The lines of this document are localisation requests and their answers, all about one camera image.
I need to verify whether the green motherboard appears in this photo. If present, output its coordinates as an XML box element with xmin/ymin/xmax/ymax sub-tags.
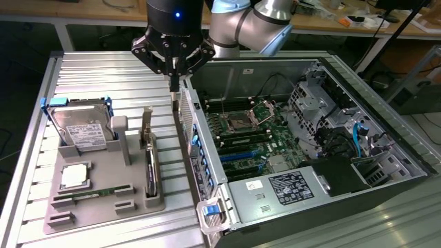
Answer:
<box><xmin>202</xmin><ymin>97</ymin><xmax>310</xmax><ymax>183</ymax></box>

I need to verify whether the black expansion slot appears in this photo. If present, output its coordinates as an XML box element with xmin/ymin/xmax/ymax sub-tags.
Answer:
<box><xmin>225</xmin><ymin>167</ymin><xmax>265</xmax><ymax>181</ymax></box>

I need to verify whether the dark equipment box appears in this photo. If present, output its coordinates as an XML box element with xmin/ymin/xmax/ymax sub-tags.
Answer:
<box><xmin>390</xmin><ymin>79</ymin><xmax>441</xmax><ymax>116</ymax></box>

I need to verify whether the green RAM stick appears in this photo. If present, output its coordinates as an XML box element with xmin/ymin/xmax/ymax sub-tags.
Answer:
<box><xmin>53</xmin><ymin>186</ymin><xmax>129</xmax><ymax>202</ymax></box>

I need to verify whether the white orange desk object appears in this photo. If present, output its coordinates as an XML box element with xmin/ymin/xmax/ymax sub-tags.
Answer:
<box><xmin>338</xmin><ymin>14</ymin><xmax>390</xmax><ymax>29</ymax></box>

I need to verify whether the silver chipset heatsink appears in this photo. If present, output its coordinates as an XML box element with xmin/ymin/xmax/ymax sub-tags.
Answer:
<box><xmin>268</xmin><ymin>156</ymin><xmax>289</xmax><ymax>173</ymax></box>

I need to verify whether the grey parts rack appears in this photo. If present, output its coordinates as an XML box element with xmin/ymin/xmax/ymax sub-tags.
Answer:
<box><xmin>41</xmin><ymin>115</ymin><xmax>166</xmax><ymax>235</ymax></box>

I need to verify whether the metal socket cover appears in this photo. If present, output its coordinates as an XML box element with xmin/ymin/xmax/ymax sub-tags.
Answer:
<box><xmin>248</xmin><ymin>99</ymin><xmax>280</xmax><ymax>123</ymax></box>

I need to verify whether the silver disk bay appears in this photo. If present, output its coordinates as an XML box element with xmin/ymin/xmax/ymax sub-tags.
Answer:
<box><xmin>286</xmin><ymin>77</ymin><xmax>345</xmax><ymax>127</ymax></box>

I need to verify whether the black labelled RAM stick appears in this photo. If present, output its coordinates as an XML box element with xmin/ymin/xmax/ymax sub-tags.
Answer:
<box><xmin>217</xmin><ymin>133</ymin><xmax>273</xmax><ymax>148</ymax></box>

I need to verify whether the blue expansion slot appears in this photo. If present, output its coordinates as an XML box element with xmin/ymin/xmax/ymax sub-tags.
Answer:
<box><xmin>218</xmin><ymin>151</ymin><xmax>258</xmax><ymax>163</ymax></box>

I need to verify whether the hard disk blue carrier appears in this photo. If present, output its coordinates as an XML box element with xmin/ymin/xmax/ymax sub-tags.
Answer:
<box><xmin>38</xmin><ymin>96</ymin><xmax>116</xmax><ymax>153</ymax></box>

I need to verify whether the black monitor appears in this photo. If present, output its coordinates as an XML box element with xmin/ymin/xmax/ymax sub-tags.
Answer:
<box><xmin>373</xmin><ymin>0</ymin><xmax>431</xmax><ymax>11</ymax></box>

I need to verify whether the grey power supply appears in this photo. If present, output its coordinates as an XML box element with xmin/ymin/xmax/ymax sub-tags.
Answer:
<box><xmin>226</xmin><ymin>165</ymin><xmax>333</xmax><ymax>224</ymax></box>

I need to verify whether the low-profile graphics card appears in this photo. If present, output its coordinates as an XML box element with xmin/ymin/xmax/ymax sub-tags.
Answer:
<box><xmin>138</xmin><ymin>105</ymin><xmax>162</xmax><ymax>198</ymax></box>

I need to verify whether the blue wire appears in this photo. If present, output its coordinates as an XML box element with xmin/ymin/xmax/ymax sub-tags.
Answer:
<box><xmin>352</xmin><ymin>121</ymin><xmax>369</xmax><ymax>158</ymax></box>

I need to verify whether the wooden desk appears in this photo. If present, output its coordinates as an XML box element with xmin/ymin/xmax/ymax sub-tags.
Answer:
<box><xmin>290</xmin><ymin>0</ymin><xmax>441</xmax><ymax>74</ymax></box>
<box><xmin>0</xmin><ymin>0</ymin><xmax>212</xmax><ymax>52</ymax></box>

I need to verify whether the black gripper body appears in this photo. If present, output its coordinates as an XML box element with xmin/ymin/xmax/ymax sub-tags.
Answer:
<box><xmin>146</xmin><ymin>0</ymin><xmax>205</xmax><ymax>61</ymax></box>

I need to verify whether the CPU socket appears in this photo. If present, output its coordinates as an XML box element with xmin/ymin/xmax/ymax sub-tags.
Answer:
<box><xmin>224</xmin><ymin>110</ymin><xmax>257</xmax><ymax>134</ymax></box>

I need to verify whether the open black PC case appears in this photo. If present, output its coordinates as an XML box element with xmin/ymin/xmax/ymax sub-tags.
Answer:
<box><xmin>170</xmin><ymin>55</ymin><xmax>437</xmax><ymax>248</ymax></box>

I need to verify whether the silver CPU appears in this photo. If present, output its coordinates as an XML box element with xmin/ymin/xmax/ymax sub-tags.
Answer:
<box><xmin>60</xmin><ymin>164</ymin><xmax>89</xmax><ymax>189</ymax></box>

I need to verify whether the grey case handle blue tab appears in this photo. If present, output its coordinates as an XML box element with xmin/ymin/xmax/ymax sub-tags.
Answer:
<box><xmin>194</xmin><ymin>198</ymin><xmax>230</xmax><ymax>235</ymax></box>

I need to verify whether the black wire bundle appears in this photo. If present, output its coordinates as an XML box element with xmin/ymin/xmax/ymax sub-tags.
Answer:
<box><xmin>314</xmin><ymin>125</ymin><xmax>357</xmax><ymax>159</ymax></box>

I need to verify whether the black stand pole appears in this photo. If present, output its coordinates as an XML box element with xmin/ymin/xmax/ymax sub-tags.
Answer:
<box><xmin>353</xmin><ymin>0</ymin><xmax>433</xmax><ymax>73</ymax></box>

